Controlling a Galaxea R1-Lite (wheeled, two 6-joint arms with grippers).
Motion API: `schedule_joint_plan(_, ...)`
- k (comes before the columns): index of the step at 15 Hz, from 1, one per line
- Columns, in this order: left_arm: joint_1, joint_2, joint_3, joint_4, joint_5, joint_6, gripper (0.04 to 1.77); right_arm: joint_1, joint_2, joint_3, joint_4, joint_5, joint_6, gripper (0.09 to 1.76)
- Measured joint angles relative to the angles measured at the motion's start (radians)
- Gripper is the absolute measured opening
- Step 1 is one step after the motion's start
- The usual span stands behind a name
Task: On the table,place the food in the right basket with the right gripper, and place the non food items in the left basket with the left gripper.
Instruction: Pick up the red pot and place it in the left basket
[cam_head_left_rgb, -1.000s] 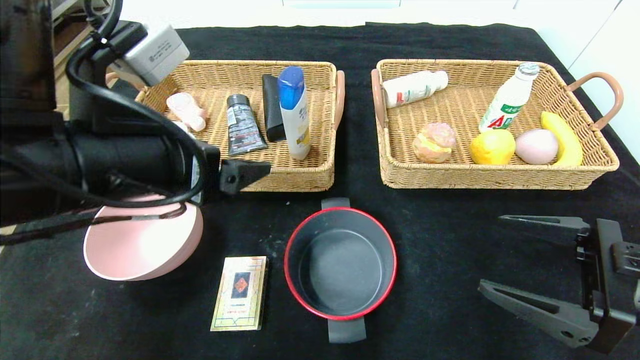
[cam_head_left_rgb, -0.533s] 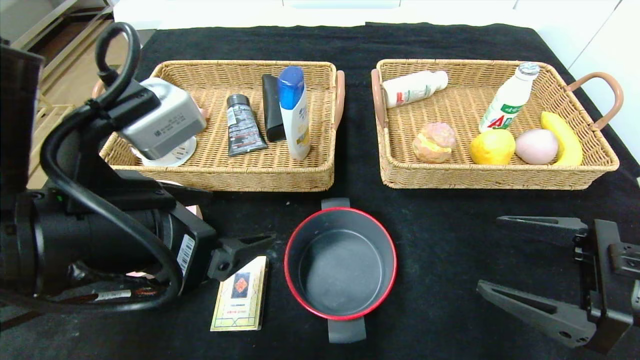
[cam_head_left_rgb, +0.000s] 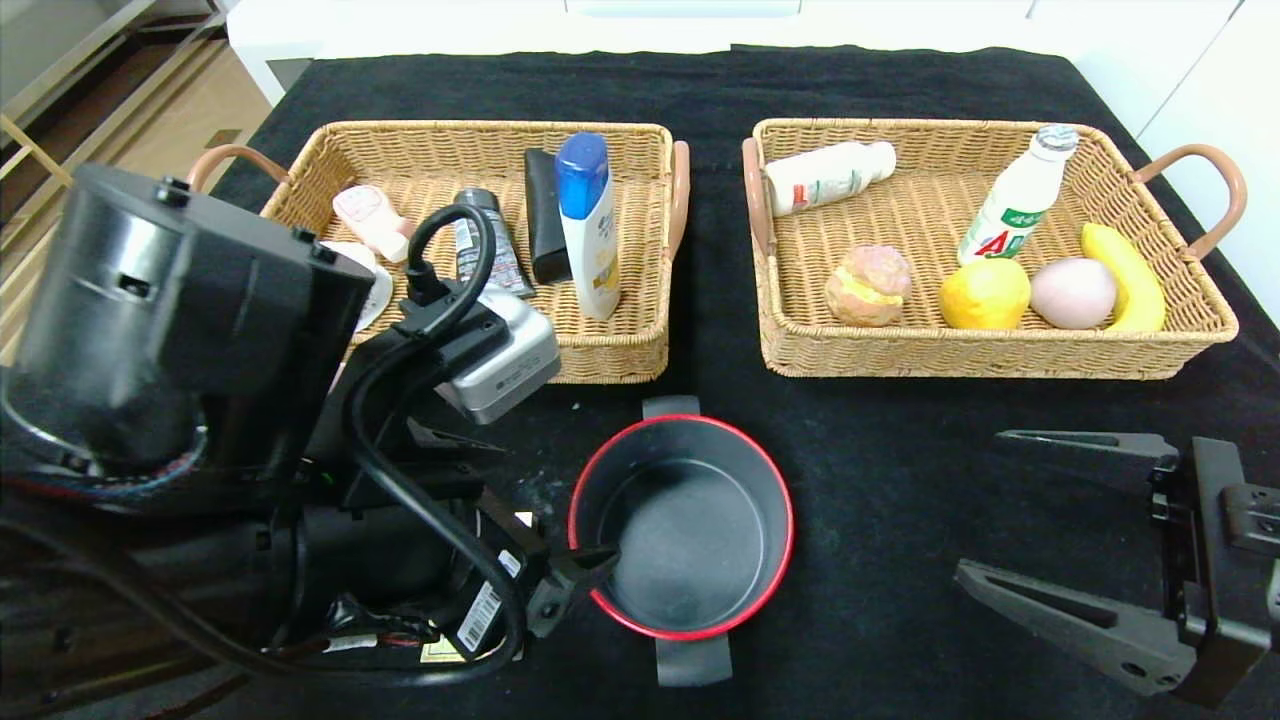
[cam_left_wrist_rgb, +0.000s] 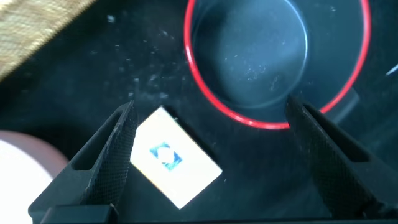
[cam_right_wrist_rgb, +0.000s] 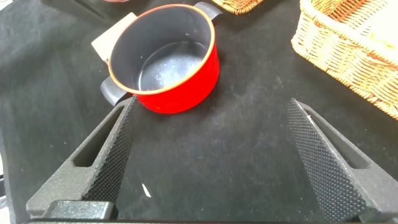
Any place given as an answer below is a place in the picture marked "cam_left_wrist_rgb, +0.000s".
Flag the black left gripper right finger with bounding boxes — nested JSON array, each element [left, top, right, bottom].
[[284, 95, 398, 220]]

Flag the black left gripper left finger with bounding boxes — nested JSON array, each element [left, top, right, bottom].
[[27, 100, 139, 224]]

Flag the gold bordered card box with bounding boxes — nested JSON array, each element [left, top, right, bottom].
[[129, 105, 223, 210]]

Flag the pink bowl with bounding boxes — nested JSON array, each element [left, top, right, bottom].
[[0, 129, 70, 224]]

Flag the red pot black handles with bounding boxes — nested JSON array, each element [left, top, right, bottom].
[[183, 0, 373, 131]]

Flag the dark table cloth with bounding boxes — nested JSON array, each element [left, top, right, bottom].
[[0, 0, 398, 224]]

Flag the rectangular wicker basket brown handles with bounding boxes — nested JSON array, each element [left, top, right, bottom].
[[0, 0, 97, 82]]

